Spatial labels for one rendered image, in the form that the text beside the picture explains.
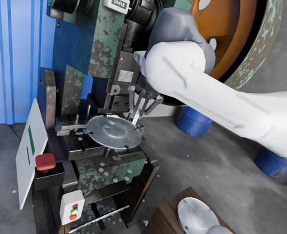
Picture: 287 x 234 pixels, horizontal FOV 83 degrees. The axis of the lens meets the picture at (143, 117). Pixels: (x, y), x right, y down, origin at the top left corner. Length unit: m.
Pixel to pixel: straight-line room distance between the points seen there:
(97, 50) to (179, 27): 0.34
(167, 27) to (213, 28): 0.58
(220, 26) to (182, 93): 0.68
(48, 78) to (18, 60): 0.84
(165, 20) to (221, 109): 0.23
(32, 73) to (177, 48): 1.73
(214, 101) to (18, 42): 1.76
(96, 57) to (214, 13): 0.62
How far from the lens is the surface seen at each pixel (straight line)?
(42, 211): 1.45
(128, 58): 0.77
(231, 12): 0.96
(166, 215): 1.19
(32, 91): 2.02
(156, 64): 0.32
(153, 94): 0.54
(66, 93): 1.02
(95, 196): 1.17
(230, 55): 0.85
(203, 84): 0.30
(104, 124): 0.90
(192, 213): 1.27
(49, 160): 0.71
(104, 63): 0.67
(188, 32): 0.41
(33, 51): 1.88
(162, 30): 0.42
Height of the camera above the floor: 1.26
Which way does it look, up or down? 26 degrees down
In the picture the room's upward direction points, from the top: 20 degrees clockwise
